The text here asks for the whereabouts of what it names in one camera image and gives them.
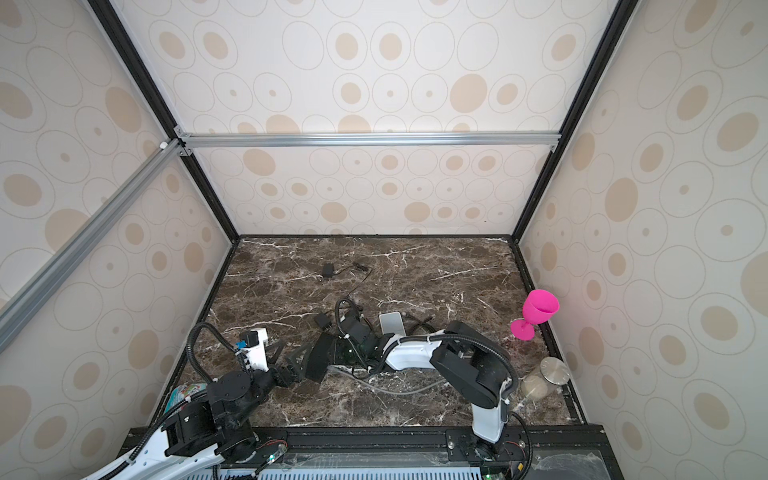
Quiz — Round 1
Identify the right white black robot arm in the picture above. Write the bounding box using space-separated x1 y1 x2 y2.
327 312 520 445

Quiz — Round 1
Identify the small black adapter with cable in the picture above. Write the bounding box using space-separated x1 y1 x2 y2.
321 262 373 296

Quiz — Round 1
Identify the horizontal aluminium frame bar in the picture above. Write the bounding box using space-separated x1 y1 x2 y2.
174 131 561 152

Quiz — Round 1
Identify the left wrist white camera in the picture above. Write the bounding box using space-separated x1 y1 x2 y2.
236 328 269 372

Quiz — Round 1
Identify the pink plastic goblet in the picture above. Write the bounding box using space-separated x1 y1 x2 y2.
510 289 560 341

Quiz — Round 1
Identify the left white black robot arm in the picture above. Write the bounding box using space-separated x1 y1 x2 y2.
89 322 305 479

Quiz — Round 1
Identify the black front rail base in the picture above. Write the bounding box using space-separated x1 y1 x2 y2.
106 423 625 480

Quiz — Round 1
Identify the silver round metal lid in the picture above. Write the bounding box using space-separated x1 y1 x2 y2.
520 357 571 402

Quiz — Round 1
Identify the colourful snack packet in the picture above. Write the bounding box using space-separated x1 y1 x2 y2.
164 383 206 412

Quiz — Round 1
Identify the white rectangular device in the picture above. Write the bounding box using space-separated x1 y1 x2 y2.
379 311 406 336

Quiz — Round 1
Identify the left diagonal aluminium frame bar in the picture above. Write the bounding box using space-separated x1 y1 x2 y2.
1 139 182 350

